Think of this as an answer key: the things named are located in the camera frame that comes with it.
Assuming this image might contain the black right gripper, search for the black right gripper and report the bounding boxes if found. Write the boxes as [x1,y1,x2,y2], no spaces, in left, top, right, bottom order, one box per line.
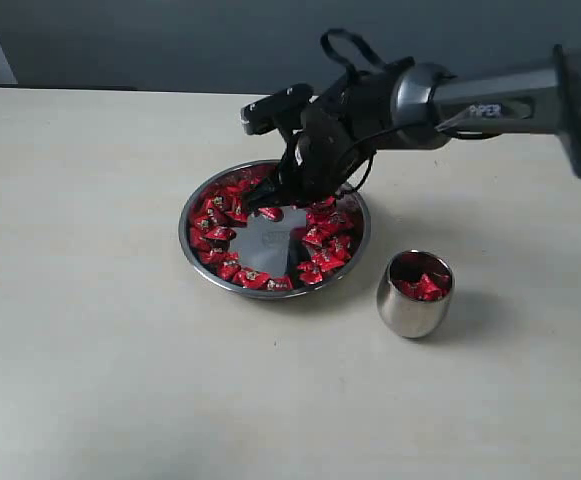
[242,107,365,213]

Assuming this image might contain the round stainless steel plate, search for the round stainless steel plate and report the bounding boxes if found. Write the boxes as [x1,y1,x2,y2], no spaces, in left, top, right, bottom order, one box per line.
[179,160,371,300]

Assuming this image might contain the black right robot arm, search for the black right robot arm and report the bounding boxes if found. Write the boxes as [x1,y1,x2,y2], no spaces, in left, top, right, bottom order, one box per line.
[241,46,581,211]

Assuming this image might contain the red candy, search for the red candy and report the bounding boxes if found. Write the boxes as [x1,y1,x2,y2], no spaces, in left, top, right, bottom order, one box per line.
[297,261,323,285]
[232,268,270,290]
[188,227,221,252]
[265,276,293,292]
[311,248,351,272]

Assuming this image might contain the red candy far left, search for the red candy far left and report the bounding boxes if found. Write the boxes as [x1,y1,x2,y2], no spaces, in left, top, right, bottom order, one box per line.
[188,227,221,252]

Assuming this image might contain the red candy front left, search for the red candy front left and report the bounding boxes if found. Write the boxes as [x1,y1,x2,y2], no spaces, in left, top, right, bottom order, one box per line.
[232,268,270,290]

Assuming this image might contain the red candy front centre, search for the red candy front centre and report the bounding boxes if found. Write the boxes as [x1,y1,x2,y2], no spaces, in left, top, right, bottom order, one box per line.
[265,276,293,292]

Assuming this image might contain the stainless steel cup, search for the stainless steel cup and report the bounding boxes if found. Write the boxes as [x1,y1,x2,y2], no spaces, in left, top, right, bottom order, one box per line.
[376,250,455,339]

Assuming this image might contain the red candies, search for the red candies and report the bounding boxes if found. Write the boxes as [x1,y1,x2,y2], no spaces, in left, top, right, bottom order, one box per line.
[395,273,452,302]

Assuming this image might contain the red candy front right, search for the red candy front right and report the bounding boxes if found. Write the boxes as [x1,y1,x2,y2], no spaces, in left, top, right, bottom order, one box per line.
[297,261,323,285]

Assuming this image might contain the red candy right lower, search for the red candy right lower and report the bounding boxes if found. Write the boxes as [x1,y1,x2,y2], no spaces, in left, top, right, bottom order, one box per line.
[311,248,351,272]

